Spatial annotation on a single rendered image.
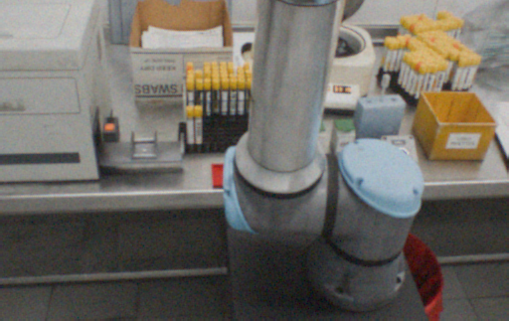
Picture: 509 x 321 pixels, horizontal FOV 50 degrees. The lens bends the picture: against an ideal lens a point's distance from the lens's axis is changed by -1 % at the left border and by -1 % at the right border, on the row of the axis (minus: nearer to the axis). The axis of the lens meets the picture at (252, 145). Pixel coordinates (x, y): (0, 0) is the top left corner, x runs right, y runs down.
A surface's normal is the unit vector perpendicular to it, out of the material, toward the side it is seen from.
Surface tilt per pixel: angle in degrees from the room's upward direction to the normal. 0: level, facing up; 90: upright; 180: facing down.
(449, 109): 90
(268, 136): 100
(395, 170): 9
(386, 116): 90
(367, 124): 90
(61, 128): 90
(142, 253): 0
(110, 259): 0
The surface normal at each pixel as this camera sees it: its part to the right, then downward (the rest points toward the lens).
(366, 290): 0.00, 0.39
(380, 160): 0.18, -0.74
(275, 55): -0.53, 0.62
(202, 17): 0.09, 0.57
